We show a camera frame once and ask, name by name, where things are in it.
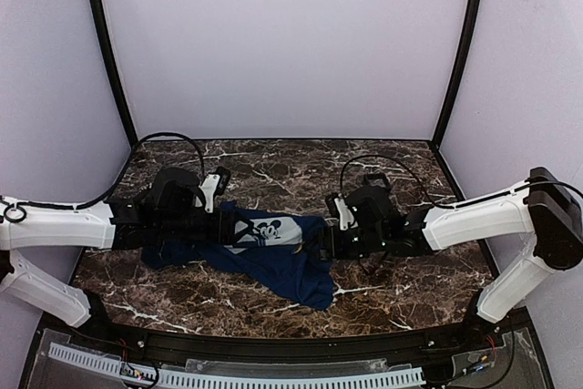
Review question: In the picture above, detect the navy blue t-shirt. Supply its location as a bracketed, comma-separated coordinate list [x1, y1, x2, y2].
[140, 201, 333, 311]

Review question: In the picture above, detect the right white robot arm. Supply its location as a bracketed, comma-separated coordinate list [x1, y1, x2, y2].
[316, 167, 582, 325]

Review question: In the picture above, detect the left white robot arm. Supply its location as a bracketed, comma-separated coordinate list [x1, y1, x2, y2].
[1, 167, 253, 328]

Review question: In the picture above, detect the black square tray far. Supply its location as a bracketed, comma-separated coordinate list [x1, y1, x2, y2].
[363, 172, 392, 191]

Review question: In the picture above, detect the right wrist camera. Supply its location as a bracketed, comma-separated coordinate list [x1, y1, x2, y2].
[325, 194, 355, 230]

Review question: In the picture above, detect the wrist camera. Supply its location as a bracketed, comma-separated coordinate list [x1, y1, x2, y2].
[325, 194, 355, 230]
[199, 167, 231, 213]

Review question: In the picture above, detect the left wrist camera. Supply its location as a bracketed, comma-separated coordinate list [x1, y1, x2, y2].
[199, 167, 231, 213]

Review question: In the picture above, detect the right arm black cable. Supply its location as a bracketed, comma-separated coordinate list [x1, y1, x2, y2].
[340, 154, 459, 210]

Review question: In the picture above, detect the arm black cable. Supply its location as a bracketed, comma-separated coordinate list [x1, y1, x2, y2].
[340, 154, 459, 210]
[0, 132, 205, 212]

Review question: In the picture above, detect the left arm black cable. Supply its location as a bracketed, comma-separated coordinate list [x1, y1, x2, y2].
[0, 132, 205, 212]

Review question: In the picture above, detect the black front rail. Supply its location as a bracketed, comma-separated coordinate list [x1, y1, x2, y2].
[54, 322, 501, 364]

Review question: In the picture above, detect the white slotted cable duct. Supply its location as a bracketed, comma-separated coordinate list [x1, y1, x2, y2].
[46, 342, 426, 388]

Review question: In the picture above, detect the left black frame post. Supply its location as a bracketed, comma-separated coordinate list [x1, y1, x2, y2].
[88, 0, 138, 148]

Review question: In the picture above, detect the black frame post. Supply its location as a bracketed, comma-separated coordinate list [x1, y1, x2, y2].
[431, 0, 481, 149]
[88, 0, 138, 148]

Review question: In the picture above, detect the right black frame post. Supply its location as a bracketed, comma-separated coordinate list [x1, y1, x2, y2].
[431, 0, 481, 149]

